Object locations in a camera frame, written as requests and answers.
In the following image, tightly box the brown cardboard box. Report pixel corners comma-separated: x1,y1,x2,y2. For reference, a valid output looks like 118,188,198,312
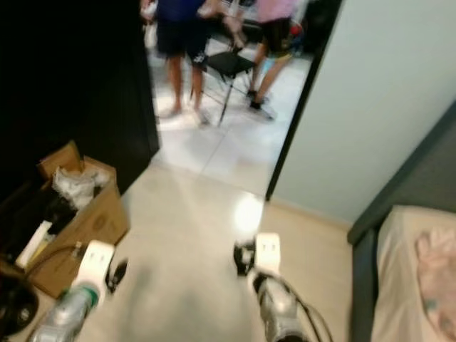
28,140,131,300

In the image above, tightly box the black round speaker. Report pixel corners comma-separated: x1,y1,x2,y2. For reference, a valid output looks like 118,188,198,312
0,261,41,340

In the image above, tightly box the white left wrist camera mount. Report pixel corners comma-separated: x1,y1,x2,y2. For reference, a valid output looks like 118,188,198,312
78,240,118,289

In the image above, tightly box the white flat slat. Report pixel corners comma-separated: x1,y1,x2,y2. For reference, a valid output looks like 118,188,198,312
17,220,53,269

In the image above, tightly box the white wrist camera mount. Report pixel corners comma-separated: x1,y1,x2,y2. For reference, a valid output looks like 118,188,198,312
254,232,283,276
78,240,118,289

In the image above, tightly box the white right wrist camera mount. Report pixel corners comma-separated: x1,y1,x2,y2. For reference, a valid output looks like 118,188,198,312
254,232,283,276

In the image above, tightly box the person in blue shirt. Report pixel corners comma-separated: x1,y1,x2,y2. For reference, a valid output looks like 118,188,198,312
151,0,220,127

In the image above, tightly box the grey crumpled plastic bag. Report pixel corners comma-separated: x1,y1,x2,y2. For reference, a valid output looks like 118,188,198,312
54,167,113,209

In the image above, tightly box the black folding chair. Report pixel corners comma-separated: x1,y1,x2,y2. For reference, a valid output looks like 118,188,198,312
191,30,259,127

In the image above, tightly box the black door frame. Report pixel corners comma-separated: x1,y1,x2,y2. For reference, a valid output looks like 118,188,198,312
264,0,344,202

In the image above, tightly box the person in pink shirt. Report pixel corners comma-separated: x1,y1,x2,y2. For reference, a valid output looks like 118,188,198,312
244,0,306,120

